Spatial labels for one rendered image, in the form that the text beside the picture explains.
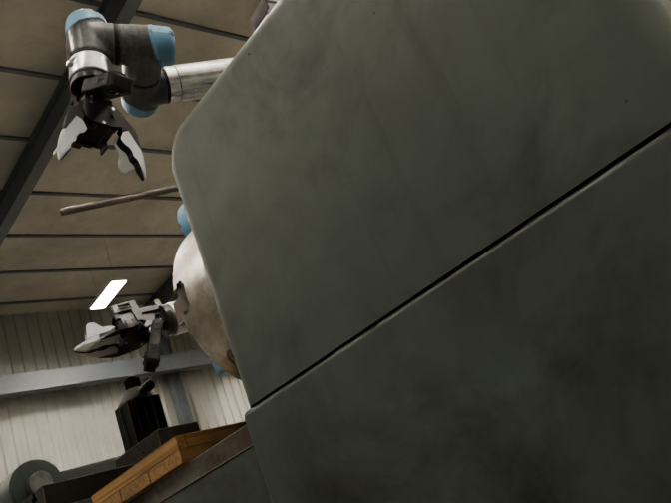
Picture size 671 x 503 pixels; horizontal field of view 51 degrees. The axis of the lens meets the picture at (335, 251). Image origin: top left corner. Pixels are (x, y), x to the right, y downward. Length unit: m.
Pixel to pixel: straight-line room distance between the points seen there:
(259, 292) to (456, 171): 0.30
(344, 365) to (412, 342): 0.09
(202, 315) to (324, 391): 0.33
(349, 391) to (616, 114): 0.36
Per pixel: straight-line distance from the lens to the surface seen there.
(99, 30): 1.41
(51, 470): 2.05
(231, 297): 0.86
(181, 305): 1.08
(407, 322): 0.67
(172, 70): 1.53
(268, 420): 0.83
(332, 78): 0.75
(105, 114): 1.29
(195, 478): 1.07
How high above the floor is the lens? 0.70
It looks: 21 degrees up
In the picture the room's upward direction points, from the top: 22 degrees counter-clockwise
